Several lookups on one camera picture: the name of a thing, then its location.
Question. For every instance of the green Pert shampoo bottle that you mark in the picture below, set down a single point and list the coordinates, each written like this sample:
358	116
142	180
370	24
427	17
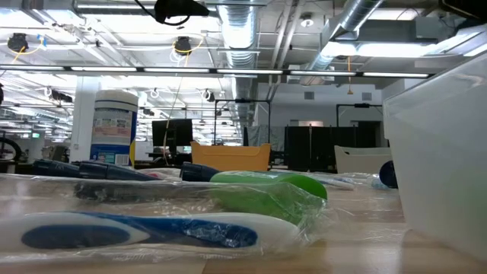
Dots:
304	182

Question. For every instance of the round silver ceiling duct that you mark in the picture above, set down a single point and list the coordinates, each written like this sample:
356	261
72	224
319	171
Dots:
348	19
239	30

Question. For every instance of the black computer monitor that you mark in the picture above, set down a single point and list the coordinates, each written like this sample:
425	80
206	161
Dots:
171	131

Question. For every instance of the clear plastic bin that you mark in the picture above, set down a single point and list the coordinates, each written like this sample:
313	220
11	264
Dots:
437	152

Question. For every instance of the pale wrapped toothbrush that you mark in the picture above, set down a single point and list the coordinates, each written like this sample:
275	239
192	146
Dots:
167	173

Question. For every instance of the white plastic bin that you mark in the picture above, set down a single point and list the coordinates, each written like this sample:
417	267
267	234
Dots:
361	161

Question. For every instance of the black metal rig frame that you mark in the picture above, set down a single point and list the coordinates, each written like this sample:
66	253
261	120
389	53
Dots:
359	105
243	100

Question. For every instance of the white wipes canister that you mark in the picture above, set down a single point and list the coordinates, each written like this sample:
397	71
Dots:
114	129

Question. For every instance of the dark navy toothpaste tube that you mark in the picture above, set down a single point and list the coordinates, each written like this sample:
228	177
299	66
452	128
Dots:
133	192
196	172
53	168
114	172
389	175

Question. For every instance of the long ceiling light strip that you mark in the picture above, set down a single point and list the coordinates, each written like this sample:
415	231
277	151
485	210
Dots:
102	69

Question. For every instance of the black aluminium table frame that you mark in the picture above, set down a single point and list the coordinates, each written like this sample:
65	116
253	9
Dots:
15	167

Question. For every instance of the black room partition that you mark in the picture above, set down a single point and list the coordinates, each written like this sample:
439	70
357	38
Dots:
312	146

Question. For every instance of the grey rectangular air duct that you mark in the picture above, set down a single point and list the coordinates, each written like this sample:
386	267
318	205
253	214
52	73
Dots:
388	30

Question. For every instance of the orange plastic bin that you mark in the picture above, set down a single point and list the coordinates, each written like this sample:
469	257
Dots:
228	158

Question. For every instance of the round ceiling sensor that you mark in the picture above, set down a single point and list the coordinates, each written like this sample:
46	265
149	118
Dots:
307	22

